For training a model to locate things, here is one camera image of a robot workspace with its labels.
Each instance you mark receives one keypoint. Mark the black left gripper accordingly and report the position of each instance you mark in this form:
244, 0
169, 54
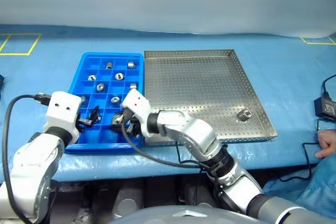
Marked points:
83, 122

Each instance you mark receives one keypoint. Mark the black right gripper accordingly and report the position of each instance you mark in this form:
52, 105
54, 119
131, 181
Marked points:
134, 127

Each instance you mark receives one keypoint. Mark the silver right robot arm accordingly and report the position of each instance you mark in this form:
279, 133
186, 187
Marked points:
194, 132

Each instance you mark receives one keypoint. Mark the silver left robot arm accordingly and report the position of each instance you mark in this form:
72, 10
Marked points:
34, 161

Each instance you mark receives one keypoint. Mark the blue compartment tray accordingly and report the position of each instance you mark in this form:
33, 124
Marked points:
105, 134

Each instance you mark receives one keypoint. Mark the bare person hand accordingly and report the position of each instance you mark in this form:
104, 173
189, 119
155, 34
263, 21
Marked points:
328, 142

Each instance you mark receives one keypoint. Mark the perforated metal tray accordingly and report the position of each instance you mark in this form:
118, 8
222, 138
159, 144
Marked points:
199, 82

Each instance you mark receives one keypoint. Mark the grey robot torso dome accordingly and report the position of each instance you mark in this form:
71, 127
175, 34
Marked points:
183, 216

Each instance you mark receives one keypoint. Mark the blue plastic table cover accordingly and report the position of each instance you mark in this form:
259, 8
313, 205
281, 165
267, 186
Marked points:
288, 77

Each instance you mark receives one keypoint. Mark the blue person garment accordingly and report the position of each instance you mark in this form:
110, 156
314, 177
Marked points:
309, 192

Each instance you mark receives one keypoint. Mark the black power adapter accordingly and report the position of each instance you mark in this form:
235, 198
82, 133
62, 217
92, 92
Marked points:
326, 107

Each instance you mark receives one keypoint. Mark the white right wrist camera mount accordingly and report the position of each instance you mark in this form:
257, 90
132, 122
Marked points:
139, 106

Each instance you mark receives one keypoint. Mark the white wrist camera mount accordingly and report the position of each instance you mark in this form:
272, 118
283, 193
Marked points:
139, 106
61, 111

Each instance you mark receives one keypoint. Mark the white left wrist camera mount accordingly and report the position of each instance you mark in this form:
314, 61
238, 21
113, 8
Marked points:
61, 111

